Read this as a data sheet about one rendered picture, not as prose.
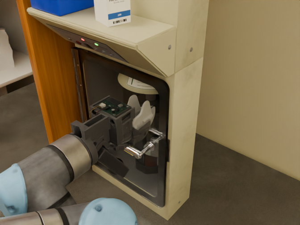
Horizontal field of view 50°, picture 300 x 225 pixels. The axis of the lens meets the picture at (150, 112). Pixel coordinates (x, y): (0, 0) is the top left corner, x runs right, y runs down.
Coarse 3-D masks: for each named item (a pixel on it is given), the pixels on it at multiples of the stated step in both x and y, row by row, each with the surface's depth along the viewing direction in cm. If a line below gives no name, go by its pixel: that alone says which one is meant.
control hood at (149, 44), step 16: (32, 16) 70; (48, 16) 65; (64, 16) 64; (80, 16) 64; (80, 32) 61; (96, 32) 57; (112, 32) 56; (128, 32) 56; (144, 32) 56; (160, 32) 56; (112, 48) 61; (128, 48) 54; (144, 48) 54; (160, 48) 58; (144, 64) 61; (160, 64) 60
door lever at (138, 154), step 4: (148, 144) 79; (152, 144) 78; (128, 148) 77; (132, 148) 77; (136, 148) 77; (144, 148) 77; (148, 148) 77; (152, 148) 78; (128, 152) 77; (132, 152) 76; (136, 152) 75; (140, 152) 75; (144, 152) 76; (136, 156) 75; (140, 156) 75
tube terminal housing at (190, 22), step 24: (144, 0) 62; (168, 0) 58; (192, 0) 60; (192, 24) 63; (192, 48) 67; (144, 72) 71; (192, 72) 71; (192, 96) 75; (192, 120) 80; (192, 144) 85; (96, 168) 106; (168, 168) 80; (168, 192) 85; (168, 216) 90
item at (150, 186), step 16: (80, 48) 81; (80, 64) 83; (96, 64) 79; (112, 64) 74; (96, 80) 82; (112, 80) 77; (128, 80) 73; (144, 80) 70; (160, 80) 67; (96, 96) 85; (112, 96) 80; (128, 96) 76; (144, 96) 72; (160, 96) 69; (160, 112) 71; (160, 128) 73; (144, 144) 80; (160, 144) 76; (128, 160) 88; (144, 160) 83; (160, 160) 79; (112, 176) 98; (128, 176) 92; (144, 176) 87; (160, 176) 82; (144, 192) 90; (160, 192) 85
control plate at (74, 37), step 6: (48, 24) 70; (60, 30) 70; (66, 30) 67; (66, 36) 73; (72, 36) 69; (78, 36) 66; (84, 42) 70; (90, 42) 66; (96, 42) 63; (90, 48) 73; (102, 48) 66; (108, 48) 62; (108, 54) 69; (114, 54) 66
